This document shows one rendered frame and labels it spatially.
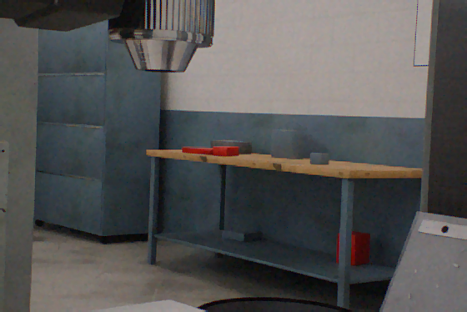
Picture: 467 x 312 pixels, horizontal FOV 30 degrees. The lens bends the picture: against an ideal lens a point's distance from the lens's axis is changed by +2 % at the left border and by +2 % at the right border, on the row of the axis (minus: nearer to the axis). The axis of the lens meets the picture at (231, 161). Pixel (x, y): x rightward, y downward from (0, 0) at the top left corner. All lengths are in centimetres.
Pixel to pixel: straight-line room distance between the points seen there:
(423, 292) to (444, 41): 20
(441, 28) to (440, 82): 4
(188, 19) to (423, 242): 42
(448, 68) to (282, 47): 606
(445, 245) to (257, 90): 628
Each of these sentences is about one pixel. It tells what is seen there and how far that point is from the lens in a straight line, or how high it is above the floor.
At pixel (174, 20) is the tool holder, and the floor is 121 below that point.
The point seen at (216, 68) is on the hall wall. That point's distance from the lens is 744.
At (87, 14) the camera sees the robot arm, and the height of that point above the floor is 121.
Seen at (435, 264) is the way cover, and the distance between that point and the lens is 73.
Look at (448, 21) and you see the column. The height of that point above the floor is 125.
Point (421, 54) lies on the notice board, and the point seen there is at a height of 160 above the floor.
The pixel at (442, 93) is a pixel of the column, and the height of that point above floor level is 119.
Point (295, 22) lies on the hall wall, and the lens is 670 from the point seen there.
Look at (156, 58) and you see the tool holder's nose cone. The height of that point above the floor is 119.
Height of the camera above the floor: 117
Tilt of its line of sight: 3 degrees down
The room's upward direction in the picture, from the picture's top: 2 degrees clockwise
